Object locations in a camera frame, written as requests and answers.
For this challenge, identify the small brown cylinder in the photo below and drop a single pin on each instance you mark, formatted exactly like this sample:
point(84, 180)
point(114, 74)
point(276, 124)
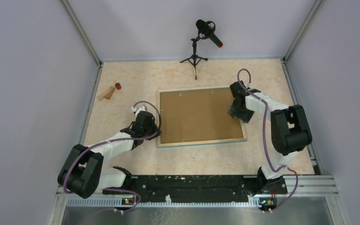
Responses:
point(118, 86)

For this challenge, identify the brown backing board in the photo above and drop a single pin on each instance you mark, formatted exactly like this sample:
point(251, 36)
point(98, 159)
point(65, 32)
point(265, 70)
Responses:
point(198, 115)

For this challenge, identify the wooden block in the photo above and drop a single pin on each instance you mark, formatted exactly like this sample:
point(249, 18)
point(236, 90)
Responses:
point(104, 93)
point(109, 94)

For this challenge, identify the wooden picture frame blue edge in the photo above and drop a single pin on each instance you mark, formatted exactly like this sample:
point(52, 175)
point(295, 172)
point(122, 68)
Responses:
point(198, 144)

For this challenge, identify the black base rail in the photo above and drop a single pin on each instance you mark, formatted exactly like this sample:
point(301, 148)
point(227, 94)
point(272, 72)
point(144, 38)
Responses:
point(201, 188)

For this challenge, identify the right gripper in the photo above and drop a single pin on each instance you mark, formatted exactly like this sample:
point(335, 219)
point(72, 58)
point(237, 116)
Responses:
point(245, 117)

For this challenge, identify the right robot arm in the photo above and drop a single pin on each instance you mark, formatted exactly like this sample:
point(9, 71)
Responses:
point(290, 133)

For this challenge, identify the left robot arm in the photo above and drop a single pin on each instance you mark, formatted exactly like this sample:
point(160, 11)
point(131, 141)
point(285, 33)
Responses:
point(82, 172)

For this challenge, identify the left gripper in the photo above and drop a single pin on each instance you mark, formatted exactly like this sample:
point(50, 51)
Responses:
point(155, 130)

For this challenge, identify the black microphone on tripod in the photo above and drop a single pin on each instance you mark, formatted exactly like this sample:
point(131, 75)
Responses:
point(206, 30)

